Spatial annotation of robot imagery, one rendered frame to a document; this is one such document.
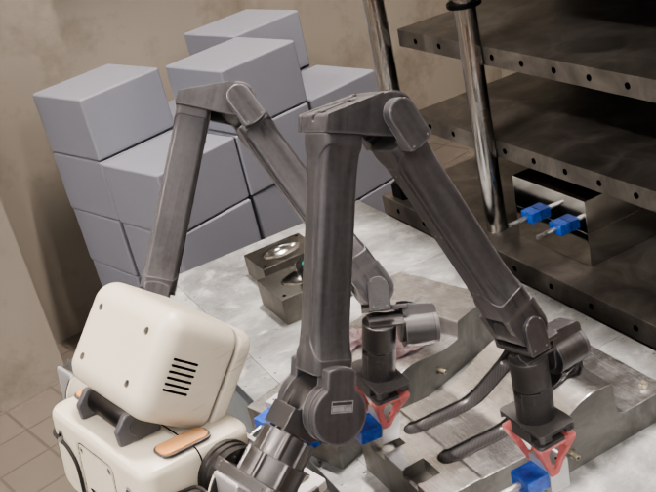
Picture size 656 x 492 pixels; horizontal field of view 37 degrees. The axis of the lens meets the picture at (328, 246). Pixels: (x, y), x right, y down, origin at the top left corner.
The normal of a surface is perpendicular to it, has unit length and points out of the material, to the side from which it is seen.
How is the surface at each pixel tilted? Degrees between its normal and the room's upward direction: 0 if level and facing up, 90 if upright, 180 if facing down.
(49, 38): 90
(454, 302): 0
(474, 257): 81
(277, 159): 62
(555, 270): 0
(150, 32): 90
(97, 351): 48
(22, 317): 90
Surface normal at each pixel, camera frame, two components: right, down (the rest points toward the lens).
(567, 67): -0.86, 0.37
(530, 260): -0.21, -0.88
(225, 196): 0.70, 0.17
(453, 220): 0.46, 0.14
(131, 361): -0.69, -0.28
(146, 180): -0.69, 0.44
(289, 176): 0.10, -0.08
